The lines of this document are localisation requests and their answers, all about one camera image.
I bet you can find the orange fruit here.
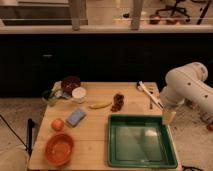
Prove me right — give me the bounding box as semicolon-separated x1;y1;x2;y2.
51;118;64;131

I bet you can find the dark red grape bunch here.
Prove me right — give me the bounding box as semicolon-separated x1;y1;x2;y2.
111;93;124;112

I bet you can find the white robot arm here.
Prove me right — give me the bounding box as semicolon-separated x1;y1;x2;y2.
160;62;213;124

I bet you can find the black office chair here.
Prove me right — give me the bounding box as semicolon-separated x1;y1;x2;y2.
155;0;190;18

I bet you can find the dark red bowl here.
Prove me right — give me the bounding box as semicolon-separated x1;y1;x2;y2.
61;76;81;94

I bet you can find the green plastic tray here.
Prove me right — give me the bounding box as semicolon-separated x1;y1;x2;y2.
107;115;178;169

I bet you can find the orange-red bowl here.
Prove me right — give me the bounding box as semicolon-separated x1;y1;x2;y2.
44;133;74;167

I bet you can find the white cup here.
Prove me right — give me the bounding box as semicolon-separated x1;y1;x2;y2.
72;87;86;103

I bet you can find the blue sponge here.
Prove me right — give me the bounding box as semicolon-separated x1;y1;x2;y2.
66;108;86;127

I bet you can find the yellow banana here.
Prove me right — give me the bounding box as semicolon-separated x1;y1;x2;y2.
89;102;112;109

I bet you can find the black stand left of table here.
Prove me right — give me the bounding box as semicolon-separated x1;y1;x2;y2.
26;118;35;155

